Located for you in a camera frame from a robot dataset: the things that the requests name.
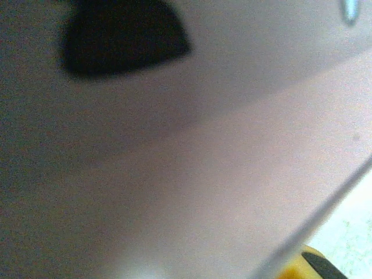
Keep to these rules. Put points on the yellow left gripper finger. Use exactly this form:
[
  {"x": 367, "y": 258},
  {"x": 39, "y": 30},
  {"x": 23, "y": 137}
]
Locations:
[{"x": 302, "y": 266}]

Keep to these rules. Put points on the pink box with cartoon print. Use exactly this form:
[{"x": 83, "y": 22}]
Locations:
[{"x": 174, "y": 174}]

